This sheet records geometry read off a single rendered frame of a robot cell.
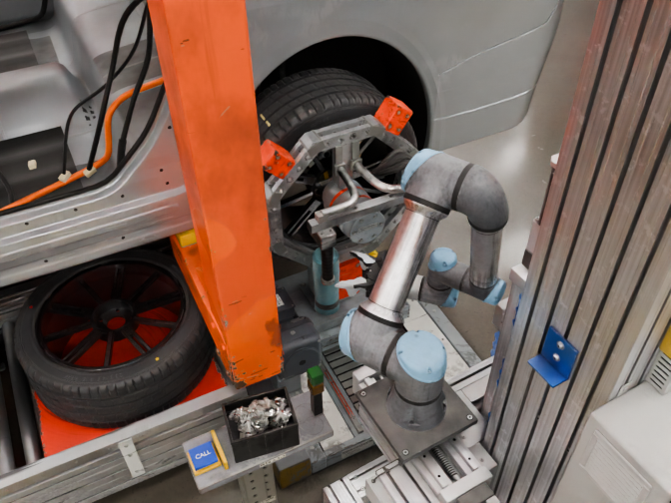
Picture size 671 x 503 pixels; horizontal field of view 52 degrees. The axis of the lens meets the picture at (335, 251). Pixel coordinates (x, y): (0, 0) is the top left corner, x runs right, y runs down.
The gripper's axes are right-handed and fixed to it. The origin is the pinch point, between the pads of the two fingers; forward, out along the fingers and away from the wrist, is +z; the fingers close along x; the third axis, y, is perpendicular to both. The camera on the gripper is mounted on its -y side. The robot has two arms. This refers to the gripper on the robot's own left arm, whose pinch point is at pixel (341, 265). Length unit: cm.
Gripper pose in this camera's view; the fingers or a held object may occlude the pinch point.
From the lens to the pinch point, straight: 205.6
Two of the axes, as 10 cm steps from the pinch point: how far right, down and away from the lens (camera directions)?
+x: 3.0, -6.6, 6.9
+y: 0.1, 7.3, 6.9
